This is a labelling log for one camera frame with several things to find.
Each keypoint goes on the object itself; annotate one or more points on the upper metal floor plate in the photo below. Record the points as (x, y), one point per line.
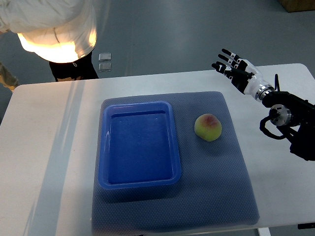
(104, 57)

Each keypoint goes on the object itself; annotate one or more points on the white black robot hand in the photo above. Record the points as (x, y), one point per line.
(245, 77)

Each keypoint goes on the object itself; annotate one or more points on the lower metal floor plate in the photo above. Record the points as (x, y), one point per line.
(104, 67)

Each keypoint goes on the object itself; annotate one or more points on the blue plastic tray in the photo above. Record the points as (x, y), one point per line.
(138, 146)

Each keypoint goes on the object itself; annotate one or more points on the grey textured mat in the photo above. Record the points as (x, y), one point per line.
(214, 189)

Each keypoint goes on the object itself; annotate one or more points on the green red peach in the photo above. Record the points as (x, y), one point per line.
(208, 127)

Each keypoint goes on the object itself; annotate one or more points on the brown cardboard box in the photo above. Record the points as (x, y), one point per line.
(298, 5)

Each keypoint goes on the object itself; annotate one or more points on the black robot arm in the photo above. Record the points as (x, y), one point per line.
(292, 118)

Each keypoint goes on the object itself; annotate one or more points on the person in white jacket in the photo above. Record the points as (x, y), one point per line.
(62, 32)

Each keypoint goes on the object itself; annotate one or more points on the metal floor plate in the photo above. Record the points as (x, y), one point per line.
(104, 67)
(104, 57)

